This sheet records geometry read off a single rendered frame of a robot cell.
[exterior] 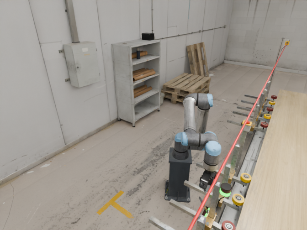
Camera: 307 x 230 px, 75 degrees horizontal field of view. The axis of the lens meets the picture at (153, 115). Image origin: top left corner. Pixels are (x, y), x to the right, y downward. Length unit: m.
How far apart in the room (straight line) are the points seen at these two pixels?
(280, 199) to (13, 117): 2.99
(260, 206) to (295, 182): 0.42
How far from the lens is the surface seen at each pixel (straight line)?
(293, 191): 1.89
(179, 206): 1.56
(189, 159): 2.33
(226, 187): 1.32
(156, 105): 4.60
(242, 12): 9.19
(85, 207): 2.75
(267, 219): 1.62
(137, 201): 2.69
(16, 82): 3.05
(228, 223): 1.50
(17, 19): 3.01
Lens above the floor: 2.09
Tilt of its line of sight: 28 degrees down
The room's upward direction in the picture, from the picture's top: straight up
